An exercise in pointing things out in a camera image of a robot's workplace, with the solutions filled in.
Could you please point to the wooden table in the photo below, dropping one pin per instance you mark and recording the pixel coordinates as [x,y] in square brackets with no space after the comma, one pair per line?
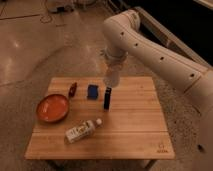
[133,128]

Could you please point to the white ceramic cup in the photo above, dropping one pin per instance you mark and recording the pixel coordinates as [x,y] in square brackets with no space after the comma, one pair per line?
[112,77]

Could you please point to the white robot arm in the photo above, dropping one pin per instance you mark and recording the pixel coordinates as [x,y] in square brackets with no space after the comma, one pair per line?
[194,80]

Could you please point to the white plastic bottle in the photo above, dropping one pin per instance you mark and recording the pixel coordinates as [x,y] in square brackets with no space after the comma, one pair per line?
[86,128]

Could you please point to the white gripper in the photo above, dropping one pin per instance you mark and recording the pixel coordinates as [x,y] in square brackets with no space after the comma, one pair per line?
[114,63]

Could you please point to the blue sponge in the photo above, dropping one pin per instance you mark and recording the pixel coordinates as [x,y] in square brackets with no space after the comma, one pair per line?
[92,92]

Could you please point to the long grey wall rail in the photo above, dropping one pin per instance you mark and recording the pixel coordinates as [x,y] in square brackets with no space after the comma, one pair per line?
[192,23]

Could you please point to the equipment base on floor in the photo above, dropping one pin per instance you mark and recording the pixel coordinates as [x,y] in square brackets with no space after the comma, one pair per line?
[55,6]

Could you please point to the orange bowl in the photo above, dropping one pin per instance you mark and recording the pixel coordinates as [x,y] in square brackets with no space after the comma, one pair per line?
[52,108]

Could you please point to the small red toy car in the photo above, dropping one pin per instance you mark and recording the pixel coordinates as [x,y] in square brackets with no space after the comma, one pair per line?
[72,90]

